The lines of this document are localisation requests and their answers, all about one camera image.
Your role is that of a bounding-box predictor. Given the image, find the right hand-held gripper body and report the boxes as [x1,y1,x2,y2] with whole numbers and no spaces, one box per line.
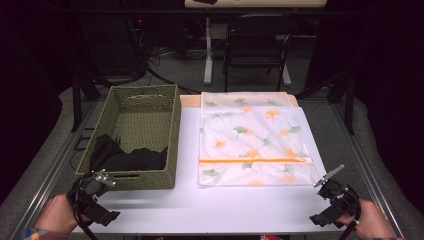
[313,164,362,218]

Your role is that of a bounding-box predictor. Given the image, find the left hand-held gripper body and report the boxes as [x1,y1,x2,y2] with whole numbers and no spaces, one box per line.
[66,169,117,215]

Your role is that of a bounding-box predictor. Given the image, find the black cloth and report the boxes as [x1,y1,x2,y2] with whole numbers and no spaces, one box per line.
[89,134,169,173]

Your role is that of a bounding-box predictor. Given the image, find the green woven basket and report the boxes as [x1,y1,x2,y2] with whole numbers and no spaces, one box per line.
[75,84,182,192]

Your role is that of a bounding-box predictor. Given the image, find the white leaf-print laundry bag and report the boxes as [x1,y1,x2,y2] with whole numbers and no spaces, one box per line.
[198,91,320,188]

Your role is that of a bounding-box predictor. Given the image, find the person's right hand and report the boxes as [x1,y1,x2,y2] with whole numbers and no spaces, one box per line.
[336,198,396,240]

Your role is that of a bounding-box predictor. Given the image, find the person's left hand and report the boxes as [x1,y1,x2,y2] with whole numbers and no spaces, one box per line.
[34,194,91,235]

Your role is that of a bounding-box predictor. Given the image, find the black metal stand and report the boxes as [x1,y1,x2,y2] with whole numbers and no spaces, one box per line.
[70,73,101,133]
[296,71,355,136]

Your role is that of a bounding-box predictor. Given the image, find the white sheet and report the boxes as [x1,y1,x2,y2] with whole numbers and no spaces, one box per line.
[71,105,348,235]

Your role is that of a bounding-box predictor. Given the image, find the wooden board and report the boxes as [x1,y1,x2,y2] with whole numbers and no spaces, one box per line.
[179,93,299,109]

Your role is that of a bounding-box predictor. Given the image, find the short white desk leg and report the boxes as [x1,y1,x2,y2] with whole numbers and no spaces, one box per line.
[280,62,293,87]

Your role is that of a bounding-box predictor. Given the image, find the black equipment rack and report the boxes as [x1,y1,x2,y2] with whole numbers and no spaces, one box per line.
[78,13,149,78]

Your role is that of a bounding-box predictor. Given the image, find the black folding chair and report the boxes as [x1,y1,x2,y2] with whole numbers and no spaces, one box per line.
[222,13,298,94]

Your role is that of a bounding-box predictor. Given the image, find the long white desk leg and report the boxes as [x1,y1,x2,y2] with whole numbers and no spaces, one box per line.
[203,18,214,86]

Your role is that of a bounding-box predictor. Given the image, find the left hand-held gripper cable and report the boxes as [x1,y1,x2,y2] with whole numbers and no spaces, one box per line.
[71,178,99,240]

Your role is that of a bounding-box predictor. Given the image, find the aluminium rail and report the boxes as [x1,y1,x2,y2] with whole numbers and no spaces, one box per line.
[333,99,406,239]
[9,99,101,240]

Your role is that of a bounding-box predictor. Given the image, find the black wire bracket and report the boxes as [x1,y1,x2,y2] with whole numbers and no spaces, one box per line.
[74,127,96,152]

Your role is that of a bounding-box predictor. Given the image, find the bundle of floor cables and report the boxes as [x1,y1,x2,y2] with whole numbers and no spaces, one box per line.
[143,44,208,96]

